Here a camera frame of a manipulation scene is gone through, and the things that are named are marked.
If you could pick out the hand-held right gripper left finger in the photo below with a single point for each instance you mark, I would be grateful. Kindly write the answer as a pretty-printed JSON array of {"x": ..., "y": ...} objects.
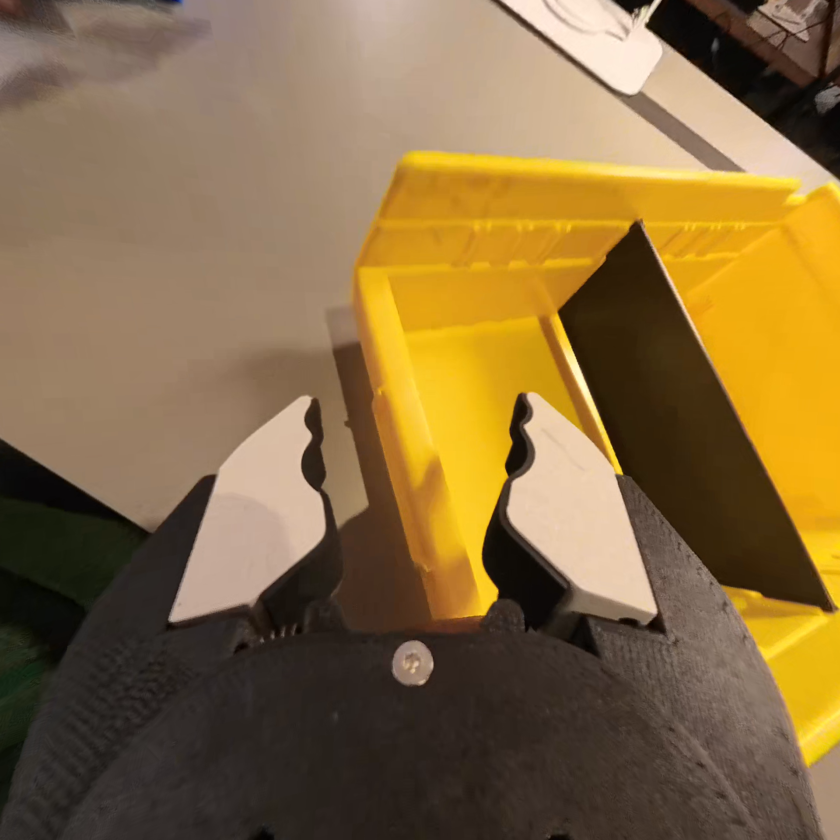
[{"x": 256, "y": 525}]

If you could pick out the black bin divider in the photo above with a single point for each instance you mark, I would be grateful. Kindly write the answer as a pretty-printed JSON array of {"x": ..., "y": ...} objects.
[{"x": 689, "y": 426}]

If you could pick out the yellow storage bin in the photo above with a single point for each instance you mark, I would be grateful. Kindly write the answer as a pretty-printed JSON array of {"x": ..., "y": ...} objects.
[{"x": 459, "y": 374}]

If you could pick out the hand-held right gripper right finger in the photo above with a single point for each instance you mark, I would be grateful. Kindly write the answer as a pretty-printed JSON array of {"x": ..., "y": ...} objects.
[{"x": 577, "y": 525}]

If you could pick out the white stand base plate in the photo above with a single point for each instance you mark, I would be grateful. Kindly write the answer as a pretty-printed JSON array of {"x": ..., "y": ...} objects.
[{"x": 590, "y": 46}]

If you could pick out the person's green sweater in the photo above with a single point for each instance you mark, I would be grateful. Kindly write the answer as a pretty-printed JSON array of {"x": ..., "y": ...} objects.
[{"x": 39, "y": 544}]

